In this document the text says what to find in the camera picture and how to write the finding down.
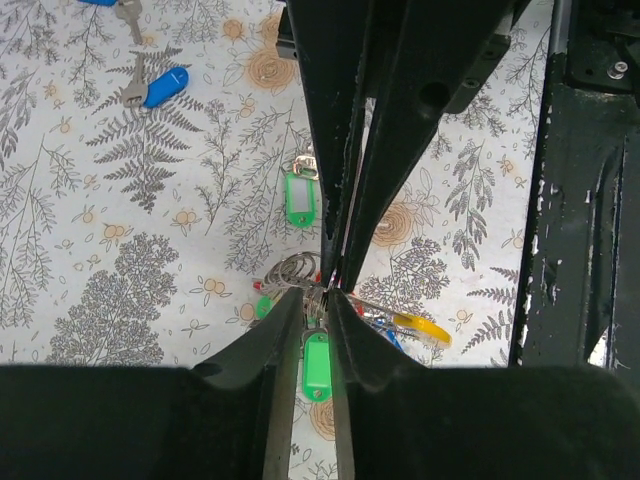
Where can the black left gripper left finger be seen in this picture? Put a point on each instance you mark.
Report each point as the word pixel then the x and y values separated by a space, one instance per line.
pixel 228 417

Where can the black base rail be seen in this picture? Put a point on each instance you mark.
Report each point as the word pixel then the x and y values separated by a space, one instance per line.
pixel 578 293

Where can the blue tag key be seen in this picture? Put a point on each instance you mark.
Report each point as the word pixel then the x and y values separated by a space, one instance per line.
pixel 126 11
pixel 138 93

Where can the spiral keyring with yellow handle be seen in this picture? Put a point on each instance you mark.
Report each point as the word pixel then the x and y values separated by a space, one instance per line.
pixel 300 271

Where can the green tag key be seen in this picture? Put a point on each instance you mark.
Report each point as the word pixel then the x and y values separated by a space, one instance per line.
pixel 300 181

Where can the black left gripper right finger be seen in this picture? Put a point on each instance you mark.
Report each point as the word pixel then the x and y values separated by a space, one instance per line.
pixel 397 419

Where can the blue tag key upper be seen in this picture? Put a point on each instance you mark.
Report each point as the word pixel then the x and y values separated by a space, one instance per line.
pixel 126 11

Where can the blue tag key lower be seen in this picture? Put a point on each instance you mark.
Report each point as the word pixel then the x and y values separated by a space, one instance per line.
pixel 138 93

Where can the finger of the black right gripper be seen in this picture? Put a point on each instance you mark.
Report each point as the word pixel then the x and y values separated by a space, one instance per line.
pixel 331 41

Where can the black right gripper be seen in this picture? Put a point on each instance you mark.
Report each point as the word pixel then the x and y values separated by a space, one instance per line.
pixel 434 59

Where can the floral table mat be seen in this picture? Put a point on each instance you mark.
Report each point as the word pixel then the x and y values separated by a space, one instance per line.
pixel 130 237

